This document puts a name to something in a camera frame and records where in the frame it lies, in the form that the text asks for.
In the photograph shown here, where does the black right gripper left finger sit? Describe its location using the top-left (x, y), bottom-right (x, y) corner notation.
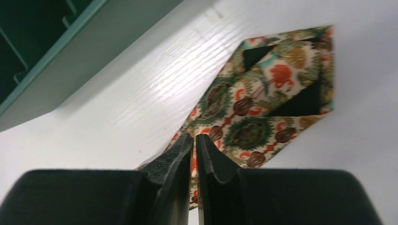
top-left (0, 134), bottom-right (193, 225)

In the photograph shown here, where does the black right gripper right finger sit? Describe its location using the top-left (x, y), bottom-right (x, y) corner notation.
top-left (196, 135), bottom-right (381, 225)

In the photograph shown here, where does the beige paisley patterned tie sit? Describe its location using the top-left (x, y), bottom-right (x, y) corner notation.
top-left (135, 25), bottom-right (335, 212)

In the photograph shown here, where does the green divided plastic tray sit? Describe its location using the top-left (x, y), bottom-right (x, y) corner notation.
top-left (0, 0), bottom-right (180, 131)

